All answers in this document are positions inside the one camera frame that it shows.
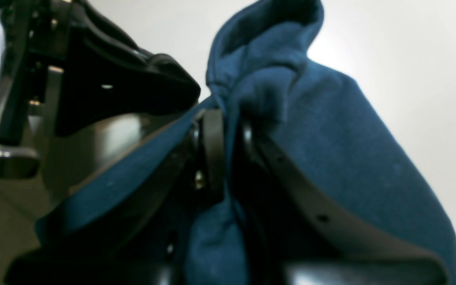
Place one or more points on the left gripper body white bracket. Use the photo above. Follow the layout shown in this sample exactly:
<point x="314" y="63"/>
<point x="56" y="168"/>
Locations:
<point x="34" y="42"/>

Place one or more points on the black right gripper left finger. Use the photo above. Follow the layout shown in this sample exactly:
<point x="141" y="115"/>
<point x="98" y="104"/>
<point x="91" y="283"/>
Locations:
<point x="143" y="240"/>

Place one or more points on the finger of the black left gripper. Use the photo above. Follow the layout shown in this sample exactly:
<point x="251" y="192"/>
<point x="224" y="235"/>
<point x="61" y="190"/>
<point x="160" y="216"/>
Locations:
<point x="106" y="74"/>

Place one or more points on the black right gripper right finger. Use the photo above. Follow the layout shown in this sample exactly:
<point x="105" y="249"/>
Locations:
<point x="297" y="235"/>

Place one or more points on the dark blue T-shirt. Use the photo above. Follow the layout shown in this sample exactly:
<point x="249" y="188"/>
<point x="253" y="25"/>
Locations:
<point x="258" y="64"/>

